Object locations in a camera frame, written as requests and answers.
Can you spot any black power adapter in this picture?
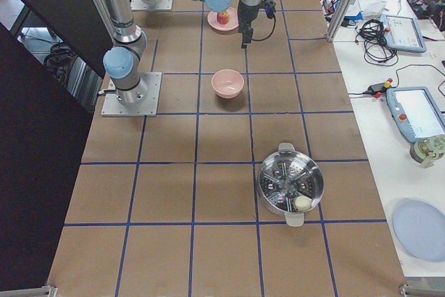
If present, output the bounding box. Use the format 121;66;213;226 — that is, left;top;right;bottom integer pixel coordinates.
366;83;387;95

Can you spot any pink plate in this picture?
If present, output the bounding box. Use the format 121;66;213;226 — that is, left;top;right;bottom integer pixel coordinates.
207;7;238;31

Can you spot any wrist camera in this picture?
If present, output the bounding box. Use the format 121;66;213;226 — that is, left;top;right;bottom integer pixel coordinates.
262;0;276;19

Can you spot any steel steamer pot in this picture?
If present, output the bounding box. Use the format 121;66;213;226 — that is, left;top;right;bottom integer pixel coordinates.
257;143;324;227

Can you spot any teach pendant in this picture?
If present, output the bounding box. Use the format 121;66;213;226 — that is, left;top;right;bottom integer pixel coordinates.
386;86;444;143
379;14;427;53

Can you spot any light blue plate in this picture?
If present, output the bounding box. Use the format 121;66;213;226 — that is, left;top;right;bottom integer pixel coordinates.
392;200;444;262

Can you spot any near teach pendant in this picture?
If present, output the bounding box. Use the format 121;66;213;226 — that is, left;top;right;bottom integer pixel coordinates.
386;86;444;143

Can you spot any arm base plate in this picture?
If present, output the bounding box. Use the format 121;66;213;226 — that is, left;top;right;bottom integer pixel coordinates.
130;0;173;12
101;72;162;117

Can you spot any far teach pendant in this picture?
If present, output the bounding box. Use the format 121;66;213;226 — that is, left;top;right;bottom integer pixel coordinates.
379;14;427;53

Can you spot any red yellow apple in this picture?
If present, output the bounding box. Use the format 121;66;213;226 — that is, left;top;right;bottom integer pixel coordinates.
216;10;230;25

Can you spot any black coiled cable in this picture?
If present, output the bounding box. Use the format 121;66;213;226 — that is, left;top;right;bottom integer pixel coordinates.
355;18;399;67

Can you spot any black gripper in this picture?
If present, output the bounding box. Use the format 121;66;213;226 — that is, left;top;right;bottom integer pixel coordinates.
237;1;259;48

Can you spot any glass jar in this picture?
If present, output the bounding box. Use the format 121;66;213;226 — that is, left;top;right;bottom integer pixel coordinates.
410;134;444;168

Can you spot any white bun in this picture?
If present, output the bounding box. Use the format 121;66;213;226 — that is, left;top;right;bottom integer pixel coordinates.
294;195;312;212

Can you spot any pink bowl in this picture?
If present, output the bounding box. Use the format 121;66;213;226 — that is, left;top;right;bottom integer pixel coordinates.
211;69;245;99

